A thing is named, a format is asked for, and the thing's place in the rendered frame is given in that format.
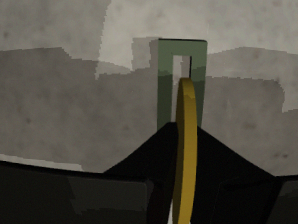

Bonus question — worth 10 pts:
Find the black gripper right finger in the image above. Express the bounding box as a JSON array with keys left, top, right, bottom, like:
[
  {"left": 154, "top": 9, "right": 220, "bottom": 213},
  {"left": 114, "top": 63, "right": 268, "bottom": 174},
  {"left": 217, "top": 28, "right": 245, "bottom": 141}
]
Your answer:
[{"left": 190, "top": 127, "right": 298, "bottom": 224}]

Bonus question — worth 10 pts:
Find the gold coin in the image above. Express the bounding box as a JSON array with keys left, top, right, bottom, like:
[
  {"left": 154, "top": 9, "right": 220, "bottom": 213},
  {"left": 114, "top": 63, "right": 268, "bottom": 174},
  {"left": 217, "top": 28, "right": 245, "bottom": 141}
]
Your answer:
[{"left": 172, "top": 77, "right": 197, "bottom": 224}]

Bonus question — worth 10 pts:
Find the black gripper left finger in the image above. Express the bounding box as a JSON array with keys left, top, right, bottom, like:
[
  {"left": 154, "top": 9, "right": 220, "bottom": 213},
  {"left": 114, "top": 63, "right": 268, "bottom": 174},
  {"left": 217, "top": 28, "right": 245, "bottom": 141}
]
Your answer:
[{"left": 0, "top": 121, "right": 178, "bottom": 224}]

